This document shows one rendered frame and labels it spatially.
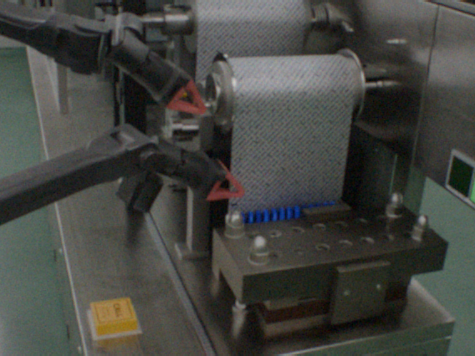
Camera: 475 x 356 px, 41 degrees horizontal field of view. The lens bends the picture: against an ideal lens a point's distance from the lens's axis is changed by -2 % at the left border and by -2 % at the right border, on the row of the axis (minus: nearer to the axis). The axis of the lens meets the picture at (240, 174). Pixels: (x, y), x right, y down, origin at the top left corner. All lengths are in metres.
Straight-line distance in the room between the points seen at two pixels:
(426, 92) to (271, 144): 0.29
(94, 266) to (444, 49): 0.77
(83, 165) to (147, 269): 0.37
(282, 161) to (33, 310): 1.74
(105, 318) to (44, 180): 0.29
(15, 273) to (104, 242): 1.64
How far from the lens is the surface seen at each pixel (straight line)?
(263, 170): 1.20
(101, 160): 1.01
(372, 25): 1.34
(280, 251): 1.12
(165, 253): 1.35
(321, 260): 1.11
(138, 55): 1.09
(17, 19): 1.12
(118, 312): 1.14
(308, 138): 1.21
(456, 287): 3.10
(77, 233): 1.43
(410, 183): 1.56
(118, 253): 1.35
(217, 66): 1.18
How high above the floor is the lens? 1.60
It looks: 24 degrees down
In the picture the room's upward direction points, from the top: 3 degrees clockwise
